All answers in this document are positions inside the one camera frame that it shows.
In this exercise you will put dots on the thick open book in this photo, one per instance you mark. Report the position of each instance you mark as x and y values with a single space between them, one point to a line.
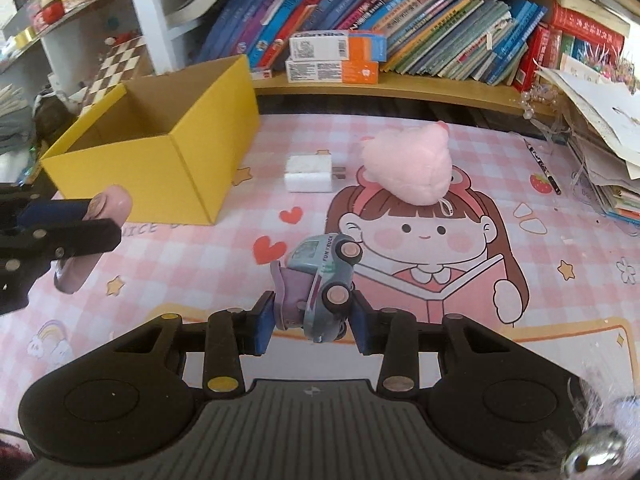
200 0

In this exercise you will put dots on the grey folded cloth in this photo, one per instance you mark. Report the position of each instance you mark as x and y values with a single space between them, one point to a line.
15 132

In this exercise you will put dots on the brown hat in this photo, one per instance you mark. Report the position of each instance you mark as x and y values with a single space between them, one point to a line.
52 112

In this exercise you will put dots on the wooden bookshelf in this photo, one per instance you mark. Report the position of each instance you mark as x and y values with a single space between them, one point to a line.
145 15

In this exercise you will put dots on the wooden chessboard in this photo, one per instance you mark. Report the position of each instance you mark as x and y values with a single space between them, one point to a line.
112 67

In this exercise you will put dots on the grey toy truck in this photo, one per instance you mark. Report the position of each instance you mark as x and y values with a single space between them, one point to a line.
320 280

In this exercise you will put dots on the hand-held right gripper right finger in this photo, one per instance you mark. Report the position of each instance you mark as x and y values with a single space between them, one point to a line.
362 327

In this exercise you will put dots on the stack of papers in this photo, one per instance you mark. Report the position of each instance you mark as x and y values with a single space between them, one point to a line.
600 135

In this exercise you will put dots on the white charger plug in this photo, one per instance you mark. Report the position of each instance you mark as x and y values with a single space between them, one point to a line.
307 175

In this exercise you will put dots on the orange and white carton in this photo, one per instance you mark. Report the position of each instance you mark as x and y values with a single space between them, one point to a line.
330 71
335 46

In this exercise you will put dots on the pink plush toy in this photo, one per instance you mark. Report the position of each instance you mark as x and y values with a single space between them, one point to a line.
407 165

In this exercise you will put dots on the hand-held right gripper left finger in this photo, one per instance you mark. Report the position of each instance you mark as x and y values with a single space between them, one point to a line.
264 327

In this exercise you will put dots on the small pink gadget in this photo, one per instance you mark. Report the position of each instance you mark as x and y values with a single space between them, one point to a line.
75 272

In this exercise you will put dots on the row of colourful books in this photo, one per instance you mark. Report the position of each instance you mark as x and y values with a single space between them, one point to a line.
425 25

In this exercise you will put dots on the pink printed table mat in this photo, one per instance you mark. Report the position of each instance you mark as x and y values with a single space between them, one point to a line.
210 270

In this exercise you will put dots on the silver bell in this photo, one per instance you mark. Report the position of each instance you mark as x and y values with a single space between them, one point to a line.
595 455

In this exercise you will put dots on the white cloth pile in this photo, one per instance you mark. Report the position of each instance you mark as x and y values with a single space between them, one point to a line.
12 100

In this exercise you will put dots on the red clothing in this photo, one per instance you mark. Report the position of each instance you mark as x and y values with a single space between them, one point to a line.
10 455

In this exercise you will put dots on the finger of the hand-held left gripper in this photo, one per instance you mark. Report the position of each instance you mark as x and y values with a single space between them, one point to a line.
50 212
75 240

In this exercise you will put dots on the black pencil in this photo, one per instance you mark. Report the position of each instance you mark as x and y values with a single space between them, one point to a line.
542 165

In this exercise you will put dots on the yellow cardboard box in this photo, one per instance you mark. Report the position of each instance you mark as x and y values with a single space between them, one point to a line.
145 175

